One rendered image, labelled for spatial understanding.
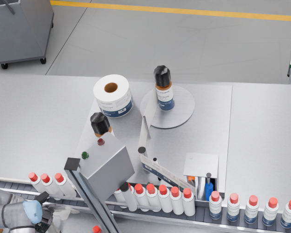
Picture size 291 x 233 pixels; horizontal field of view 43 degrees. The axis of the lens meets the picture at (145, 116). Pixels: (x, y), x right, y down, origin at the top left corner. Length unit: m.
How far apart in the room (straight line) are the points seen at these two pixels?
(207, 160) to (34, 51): 2.59
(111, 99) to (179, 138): 0.42
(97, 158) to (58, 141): 0.95
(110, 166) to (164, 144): 0.73
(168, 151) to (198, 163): 0.38
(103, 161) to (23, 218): 0.31
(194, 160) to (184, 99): 0.61
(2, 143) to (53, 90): 0.46
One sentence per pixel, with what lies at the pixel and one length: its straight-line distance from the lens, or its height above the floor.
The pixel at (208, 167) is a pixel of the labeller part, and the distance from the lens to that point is 1.54.
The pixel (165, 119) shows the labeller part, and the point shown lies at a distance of 2.01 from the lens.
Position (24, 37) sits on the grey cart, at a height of 0.41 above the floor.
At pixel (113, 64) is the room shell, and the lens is 3.69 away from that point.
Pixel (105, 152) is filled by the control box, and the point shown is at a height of 1.48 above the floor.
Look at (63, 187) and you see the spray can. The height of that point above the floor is 1.02.
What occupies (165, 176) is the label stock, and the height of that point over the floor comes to 0.97.
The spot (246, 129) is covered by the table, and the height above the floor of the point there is 0.83.
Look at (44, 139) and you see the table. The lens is 2.21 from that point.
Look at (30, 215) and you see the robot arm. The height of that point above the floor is 1.44.
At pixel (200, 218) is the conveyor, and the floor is 0.88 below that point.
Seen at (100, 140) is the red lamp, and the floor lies 1.50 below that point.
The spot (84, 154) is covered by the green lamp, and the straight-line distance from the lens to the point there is 1.23.
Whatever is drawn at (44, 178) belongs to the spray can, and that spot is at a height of 1.08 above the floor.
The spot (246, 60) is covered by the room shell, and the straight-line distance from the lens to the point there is 3.57.
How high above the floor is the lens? 2.49
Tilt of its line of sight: 51 degrees down
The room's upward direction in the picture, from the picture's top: 14 degrees counter-clockwise
